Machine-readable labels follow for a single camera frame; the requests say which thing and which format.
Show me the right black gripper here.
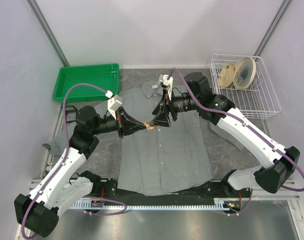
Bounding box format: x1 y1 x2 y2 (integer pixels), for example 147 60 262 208
149 88 200 128

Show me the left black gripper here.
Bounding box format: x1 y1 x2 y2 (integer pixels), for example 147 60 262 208
91 106 146 138

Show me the orange maple leaf brooch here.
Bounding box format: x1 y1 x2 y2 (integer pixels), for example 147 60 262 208
144 121 154 130

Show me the grey button shirt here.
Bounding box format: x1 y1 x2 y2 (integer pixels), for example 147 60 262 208
43 79 250 196

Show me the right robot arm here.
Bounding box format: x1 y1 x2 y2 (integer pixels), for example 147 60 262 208
150 72 300 197

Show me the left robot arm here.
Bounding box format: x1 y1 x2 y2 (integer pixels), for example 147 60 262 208
14 106 146 240

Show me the green plastic tray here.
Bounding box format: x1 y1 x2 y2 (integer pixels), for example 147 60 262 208
53 63 119 103

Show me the beige plate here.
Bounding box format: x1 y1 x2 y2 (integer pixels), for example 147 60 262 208
218 62 236 88

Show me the beige bowl blue centre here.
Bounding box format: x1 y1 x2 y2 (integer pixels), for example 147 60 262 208
233 56 256 90

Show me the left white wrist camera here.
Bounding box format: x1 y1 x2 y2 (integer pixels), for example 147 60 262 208
105 90 122 120

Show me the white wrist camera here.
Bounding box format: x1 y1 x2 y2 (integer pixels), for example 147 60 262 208
157 74 173 100
105 90 122 120

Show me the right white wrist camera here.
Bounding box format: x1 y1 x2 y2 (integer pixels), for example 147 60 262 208
157 74 173 100

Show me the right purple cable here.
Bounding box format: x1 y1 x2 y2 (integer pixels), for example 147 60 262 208
168 67 304 217

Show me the purple cable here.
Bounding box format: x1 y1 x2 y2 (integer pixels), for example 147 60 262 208
21 83 129 240
168 67 304 217

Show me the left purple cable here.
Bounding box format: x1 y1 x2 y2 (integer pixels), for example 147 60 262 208
21 83 129 240

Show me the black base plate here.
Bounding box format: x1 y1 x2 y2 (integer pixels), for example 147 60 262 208
89 178 250 204

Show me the white wire basket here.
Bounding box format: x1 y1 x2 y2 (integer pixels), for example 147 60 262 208
210 53 281 119

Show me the blue-white cable duct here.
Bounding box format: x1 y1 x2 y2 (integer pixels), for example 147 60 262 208
69 198 237 211

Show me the aluminium frame rail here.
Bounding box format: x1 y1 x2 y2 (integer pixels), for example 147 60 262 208
15 172 304 240

